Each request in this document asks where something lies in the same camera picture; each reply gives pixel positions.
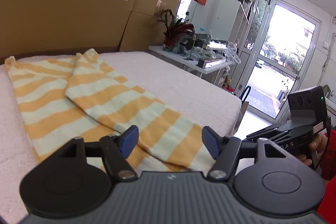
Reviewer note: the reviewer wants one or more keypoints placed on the person's right hand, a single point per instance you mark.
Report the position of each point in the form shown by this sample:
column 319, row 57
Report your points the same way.
column 319, row 142

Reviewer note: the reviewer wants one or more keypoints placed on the glass door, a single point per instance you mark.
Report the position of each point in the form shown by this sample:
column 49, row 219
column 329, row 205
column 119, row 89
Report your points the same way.
column 283, row 56

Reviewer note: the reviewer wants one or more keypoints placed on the red leaf potted plant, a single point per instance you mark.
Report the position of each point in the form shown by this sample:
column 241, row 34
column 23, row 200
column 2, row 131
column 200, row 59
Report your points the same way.
column 174, row 29

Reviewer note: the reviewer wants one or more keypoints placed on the black bar machine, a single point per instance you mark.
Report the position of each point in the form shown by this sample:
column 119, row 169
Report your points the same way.
column 212, row 62

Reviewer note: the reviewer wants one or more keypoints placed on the orange white striped shirt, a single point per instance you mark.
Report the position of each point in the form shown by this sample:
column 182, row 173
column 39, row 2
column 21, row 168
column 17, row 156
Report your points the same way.
column 105, row 98

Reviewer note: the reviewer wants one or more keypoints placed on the grey metal machine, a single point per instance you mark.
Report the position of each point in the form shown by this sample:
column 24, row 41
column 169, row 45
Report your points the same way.
column 183, row 44

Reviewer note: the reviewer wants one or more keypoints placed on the person's red jacket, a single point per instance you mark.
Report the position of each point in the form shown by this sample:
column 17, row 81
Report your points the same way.
column 328, row 208

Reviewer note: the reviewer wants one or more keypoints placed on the bright window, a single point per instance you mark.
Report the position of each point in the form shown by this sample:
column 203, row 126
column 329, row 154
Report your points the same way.
column 186, row 7

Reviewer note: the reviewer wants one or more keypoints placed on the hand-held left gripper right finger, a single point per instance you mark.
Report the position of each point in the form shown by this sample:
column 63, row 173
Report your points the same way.
column 211, row 142

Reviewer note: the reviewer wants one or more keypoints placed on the white cabinet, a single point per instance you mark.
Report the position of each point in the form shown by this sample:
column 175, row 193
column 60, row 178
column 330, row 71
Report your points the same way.
column 225, row 19

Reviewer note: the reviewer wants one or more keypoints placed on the white wall socket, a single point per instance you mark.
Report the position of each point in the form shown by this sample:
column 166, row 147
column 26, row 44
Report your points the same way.
column 326, row 45

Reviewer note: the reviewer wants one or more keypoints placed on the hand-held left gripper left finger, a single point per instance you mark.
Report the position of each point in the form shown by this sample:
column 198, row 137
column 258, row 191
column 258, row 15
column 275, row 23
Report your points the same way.
column 130, row 138

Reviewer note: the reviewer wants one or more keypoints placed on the large cardboard box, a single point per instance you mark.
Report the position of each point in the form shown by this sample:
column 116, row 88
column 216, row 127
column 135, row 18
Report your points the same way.
column 65, row 3

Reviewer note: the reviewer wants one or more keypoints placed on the white table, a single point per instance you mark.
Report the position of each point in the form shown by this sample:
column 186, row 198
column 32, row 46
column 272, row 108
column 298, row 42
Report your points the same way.
column 191, row 62

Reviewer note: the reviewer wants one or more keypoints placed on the person's right forearm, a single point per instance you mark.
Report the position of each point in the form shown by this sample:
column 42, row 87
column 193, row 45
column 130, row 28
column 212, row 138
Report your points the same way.
column 330, row 158

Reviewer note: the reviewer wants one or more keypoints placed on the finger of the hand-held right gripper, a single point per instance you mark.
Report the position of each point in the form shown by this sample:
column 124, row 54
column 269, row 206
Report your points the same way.
column 270, row 130

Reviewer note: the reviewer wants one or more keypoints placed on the clear plastic hangers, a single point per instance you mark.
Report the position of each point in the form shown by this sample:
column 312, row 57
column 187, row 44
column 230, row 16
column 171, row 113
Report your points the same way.
column 232, row 52

